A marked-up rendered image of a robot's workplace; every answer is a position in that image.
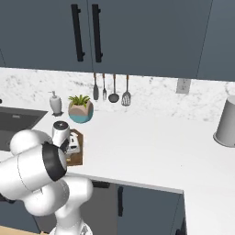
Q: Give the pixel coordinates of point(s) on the grey appliance front panel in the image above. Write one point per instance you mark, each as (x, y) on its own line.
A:
(101, 211)

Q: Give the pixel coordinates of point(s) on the hanging grey spatula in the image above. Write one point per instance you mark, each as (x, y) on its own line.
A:
(95, 90)

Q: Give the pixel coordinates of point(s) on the dark grey sink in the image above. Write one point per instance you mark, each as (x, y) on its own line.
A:
(15, 122)

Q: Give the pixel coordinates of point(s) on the hanging grey fork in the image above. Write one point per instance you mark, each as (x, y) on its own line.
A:
(104, 90)

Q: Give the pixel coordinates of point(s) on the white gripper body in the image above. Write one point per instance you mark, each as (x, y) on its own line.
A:
(73, 146)

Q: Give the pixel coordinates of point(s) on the white soap dispenser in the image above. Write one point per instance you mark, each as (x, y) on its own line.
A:
(55, 104)

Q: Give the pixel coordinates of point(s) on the hanging grey slotted turner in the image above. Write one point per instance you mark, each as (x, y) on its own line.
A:
(126, 98)

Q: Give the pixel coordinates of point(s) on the dark blue base cupboard door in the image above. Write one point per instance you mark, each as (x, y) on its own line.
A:
(15, 215)
(147, 211)

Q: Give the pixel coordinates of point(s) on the grey conical pot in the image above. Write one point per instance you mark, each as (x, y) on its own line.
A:
(227, 124)

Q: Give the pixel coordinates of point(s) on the dark blue cupboard side panel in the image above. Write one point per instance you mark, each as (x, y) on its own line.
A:
(218, 39)

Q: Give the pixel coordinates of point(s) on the potted plant in round pot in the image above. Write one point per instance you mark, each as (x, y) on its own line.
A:
(80, 111)

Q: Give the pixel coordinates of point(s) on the grey wall socket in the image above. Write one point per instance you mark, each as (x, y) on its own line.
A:
(183, 86)

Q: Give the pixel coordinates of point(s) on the hanging dark ladle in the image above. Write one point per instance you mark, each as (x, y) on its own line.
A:
(114, 96)

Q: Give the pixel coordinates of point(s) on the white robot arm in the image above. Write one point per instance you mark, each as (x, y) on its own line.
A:
(33, 171)

